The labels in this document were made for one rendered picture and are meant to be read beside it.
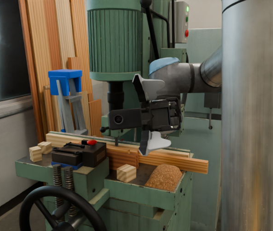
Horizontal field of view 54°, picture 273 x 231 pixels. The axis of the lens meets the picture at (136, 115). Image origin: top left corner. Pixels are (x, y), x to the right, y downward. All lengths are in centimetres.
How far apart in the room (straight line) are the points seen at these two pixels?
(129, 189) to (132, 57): 41
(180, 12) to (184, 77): 43
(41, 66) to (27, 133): 59
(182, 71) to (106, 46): 25
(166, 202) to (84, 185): 24
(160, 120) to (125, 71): 33
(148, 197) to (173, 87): 33
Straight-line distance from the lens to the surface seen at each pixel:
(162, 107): 58
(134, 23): 90
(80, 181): 80
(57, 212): 69
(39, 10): 242
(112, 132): 94
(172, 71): 78
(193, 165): 93
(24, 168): 107
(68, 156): 81
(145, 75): 103
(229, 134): 27
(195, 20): 316
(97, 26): 89
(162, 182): 82
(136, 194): 85
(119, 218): 93
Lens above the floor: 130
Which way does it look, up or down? 14 degrees down
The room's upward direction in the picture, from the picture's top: straight up
